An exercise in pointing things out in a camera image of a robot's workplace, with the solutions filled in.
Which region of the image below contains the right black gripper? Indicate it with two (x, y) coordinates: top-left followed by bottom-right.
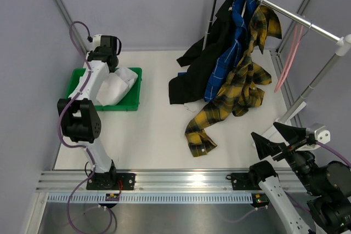
(251, 121), (323, 195)

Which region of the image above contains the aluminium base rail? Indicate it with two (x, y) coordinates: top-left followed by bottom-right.
(35, 169), (248, 193)

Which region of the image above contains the pink hanger with metal hook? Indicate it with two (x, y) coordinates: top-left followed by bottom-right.
(274, 24), (305, 93)

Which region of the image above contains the blue plaid shirt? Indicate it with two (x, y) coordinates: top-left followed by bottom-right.
(203, 0), (257, 102)

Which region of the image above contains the black shirt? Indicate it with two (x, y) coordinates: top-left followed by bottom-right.
(168, 0), (234, 105)

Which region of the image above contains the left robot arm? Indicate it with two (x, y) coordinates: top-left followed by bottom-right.
(57, 46), (118, 190)

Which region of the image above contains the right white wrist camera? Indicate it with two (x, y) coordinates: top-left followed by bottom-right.
(297, 123), (331, 151)

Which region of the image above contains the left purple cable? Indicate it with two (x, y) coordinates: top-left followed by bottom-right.
(56, 21), (116, 233)

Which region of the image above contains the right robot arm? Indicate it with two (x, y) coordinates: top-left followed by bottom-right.
(248, 122), (350, 233)

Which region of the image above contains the yellow plaid shirt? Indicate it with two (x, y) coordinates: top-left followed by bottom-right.
(185, 5), (282, 157)

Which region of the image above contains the white slotted cable duct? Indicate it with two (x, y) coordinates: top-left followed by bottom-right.
(47, 192), (253, 204)

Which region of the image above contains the green plastic tray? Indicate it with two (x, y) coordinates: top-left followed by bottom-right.
(66, 67), (142, 111)

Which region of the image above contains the white shirt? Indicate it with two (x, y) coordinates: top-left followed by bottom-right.
(97, 67), (138, 106)

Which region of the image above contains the metal clothes rack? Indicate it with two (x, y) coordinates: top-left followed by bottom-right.
(203, 0), (350, 124)

